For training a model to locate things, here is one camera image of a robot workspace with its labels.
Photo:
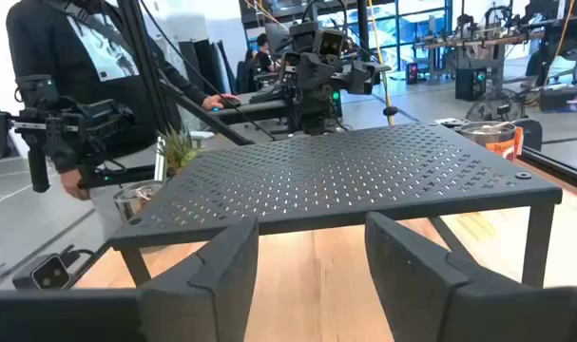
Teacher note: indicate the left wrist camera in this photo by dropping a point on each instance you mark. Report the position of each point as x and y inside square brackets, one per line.
[331, 43]

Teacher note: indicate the black computer mouse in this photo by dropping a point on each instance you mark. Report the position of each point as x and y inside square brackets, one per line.
[233, 103]

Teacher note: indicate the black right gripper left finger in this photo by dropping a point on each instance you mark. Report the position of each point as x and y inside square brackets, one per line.
[207, 294]

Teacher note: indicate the black computer tower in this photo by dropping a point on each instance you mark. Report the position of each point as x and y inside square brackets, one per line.
[412, 73]
[469, 84]

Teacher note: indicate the background robot workstation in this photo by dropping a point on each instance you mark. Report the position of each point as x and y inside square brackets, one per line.
[478, 40]

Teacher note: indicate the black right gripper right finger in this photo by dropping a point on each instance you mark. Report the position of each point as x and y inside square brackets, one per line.
[411, 285]

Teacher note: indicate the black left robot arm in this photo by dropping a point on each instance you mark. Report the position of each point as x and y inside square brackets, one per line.
[316, 116]

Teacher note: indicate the black perforated metal shelf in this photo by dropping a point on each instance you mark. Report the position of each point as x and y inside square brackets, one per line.
[340, 176]

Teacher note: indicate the metal tin candle with lid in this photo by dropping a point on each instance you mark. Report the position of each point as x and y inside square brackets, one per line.
[133, 202]
[478, 138]

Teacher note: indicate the black equipment case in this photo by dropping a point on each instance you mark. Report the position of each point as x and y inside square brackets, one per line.
[566, 100]

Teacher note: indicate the black round knob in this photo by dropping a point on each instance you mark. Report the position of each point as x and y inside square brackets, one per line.
[390, 111]

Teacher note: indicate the person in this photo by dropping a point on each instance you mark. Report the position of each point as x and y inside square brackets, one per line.
[265, 57]
[50, 43]

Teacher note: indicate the black desk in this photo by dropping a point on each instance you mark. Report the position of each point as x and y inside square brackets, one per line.
[255, 111]

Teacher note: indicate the black floor fan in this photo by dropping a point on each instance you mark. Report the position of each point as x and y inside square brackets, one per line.
[494, 104]

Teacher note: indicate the green artificial succulent plant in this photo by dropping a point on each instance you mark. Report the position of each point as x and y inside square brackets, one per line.
[178, 152]

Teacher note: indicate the table-level camera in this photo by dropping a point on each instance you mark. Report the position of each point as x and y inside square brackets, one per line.
[48, 274]

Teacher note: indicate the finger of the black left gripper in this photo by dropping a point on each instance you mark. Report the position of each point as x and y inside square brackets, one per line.
[289, 66]
[362, 77]

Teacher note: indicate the person's hand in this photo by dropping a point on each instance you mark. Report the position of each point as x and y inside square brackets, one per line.
[74, 185]
[219, 101]

